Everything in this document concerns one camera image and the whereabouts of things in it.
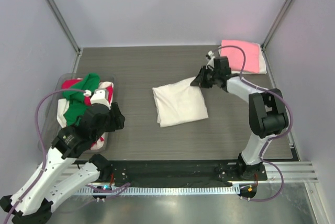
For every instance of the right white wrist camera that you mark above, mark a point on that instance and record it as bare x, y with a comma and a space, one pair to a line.
210, 56

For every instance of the aluminium frame post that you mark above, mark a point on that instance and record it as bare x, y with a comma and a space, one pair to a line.
276, 23
55, 10

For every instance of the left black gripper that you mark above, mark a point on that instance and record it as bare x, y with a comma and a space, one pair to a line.
116, 117

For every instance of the white slotted cable duct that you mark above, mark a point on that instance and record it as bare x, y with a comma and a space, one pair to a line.
141, 191

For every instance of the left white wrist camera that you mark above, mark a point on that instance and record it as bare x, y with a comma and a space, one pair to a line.
99, 96

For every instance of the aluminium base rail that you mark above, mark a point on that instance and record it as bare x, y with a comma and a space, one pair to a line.
292, 172

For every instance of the right aluminium frame post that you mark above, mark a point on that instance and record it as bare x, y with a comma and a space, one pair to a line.
276, 23

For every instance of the clear plastic bin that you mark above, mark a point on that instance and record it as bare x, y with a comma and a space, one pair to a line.
55, 121

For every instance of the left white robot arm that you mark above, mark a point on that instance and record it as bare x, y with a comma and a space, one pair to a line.
42, 194

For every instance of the white and green raglan shirt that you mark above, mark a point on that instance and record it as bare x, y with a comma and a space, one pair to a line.
179, 103

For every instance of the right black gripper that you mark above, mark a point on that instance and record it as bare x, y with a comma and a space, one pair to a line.
200, 81

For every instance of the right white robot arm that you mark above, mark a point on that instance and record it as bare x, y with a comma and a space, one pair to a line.
267, 113

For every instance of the left aluminium frame post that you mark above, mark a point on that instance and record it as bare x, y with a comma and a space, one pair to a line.
55, 10

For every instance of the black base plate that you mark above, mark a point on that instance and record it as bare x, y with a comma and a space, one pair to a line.
181, 173

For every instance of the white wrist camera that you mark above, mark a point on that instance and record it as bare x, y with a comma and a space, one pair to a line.
210, 56
99, 96

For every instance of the folded white shirt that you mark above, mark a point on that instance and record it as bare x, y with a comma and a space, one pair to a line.
261, 58

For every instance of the folded pink shirt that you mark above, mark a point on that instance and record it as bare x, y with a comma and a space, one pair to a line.
231, 50

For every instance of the red green white shirt pile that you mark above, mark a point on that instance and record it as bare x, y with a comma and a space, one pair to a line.
73, 102

